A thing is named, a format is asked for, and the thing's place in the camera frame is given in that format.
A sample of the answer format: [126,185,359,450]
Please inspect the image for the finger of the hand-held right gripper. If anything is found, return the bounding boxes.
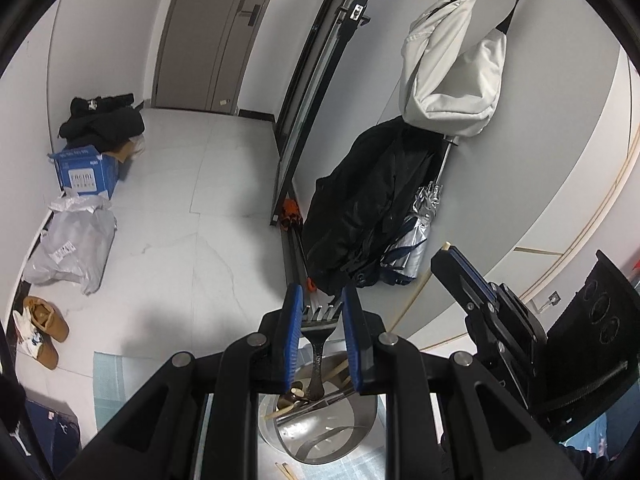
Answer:
[431,250,497,322]
[449,247,502,298]

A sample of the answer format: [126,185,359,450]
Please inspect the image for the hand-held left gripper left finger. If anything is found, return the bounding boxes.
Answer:
[60,284,306,480]

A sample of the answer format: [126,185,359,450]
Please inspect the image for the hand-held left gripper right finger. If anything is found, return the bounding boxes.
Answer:
[341,285,583,480]

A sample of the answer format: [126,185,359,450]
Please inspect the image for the metal fork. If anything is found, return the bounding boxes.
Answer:
[299,299,345,403]

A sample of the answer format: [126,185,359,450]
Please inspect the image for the bunch of wooden chopsticks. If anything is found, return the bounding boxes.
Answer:
[262,352,353,480]

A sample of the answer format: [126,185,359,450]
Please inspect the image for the white utensil holder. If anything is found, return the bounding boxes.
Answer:
[257,337,379,464]

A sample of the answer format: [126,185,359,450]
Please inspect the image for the silver folded umbrella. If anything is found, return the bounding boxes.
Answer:
[380,135,461,286]

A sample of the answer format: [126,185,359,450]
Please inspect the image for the black jacket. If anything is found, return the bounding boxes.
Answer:
[302,116,448,293]

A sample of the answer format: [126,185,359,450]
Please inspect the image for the black orange tool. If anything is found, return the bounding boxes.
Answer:
[280,199,316,293]

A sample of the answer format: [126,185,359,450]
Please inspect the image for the teal checked tablecloth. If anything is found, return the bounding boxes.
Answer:
[92,351,608,480]

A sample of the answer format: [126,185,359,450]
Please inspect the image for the white sling bag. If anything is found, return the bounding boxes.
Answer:
[399,0,536,138]

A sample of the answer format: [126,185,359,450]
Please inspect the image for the black framed sliding door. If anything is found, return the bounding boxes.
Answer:
[270,0,386,228]

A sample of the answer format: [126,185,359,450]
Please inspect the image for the grey plastic mailer bag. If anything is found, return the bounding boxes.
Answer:
[22,207,117,295]

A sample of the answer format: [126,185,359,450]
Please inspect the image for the brown cardboard box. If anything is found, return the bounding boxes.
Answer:
[112,135,147,163]

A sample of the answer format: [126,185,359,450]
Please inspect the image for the white torn plastic bag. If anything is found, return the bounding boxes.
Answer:
[49,194,108,217]

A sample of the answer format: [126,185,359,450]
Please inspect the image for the dark blue shoe box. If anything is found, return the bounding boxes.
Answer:
[22,399,82,480]

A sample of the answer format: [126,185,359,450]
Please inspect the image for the blue cardboard box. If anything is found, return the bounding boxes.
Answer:
[48,145,123,200]

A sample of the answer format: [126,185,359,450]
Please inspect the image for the white sock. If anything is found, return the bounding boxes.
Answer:
[12,307,41,356]

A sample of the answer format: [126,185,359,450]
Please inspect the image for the pile of black clothes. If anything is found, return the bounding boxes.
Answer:
[58,92,146,152]

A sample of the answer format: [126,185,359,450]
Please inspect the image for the grey door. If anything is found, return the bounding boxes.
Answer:
[150,0,288,111]

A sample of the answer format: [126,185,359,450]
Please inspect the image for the small metal wall hook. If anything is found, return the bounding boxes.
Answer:
[532,290,561,313]

